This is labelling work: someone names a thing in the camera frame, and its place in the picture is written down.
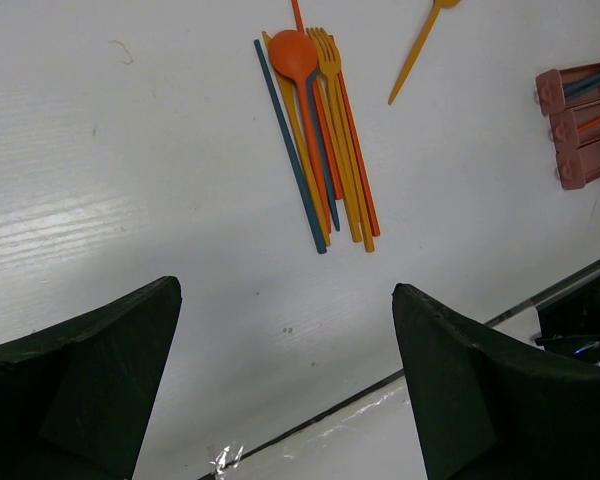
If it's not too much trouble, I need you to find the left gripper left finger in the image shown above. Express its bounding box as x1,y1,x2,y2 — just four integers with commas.
0,276,182,479

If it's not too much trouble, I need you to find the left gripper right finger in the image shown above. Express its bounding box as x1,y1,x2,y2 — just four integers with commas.
392,284,600,479

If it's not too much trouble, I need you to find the blue spoon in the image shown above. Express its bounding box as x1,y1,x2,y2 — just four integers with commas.
563,73,600,96

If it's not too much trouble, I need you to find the yellow chopstick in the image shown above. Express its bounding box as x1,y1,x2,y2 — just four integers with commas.
318,73,363,243

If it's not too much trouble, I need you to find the pink top container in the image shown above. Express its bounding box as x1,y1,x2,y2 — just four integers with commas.
535,62,600,116

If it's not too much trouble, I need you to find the yellow fork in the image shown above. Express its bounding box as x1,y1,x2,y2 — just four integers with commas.
306,27,375,253

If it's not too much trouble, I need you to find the orange spoon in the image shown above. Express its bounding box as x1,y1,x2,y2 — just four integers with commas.
269,30,330,244

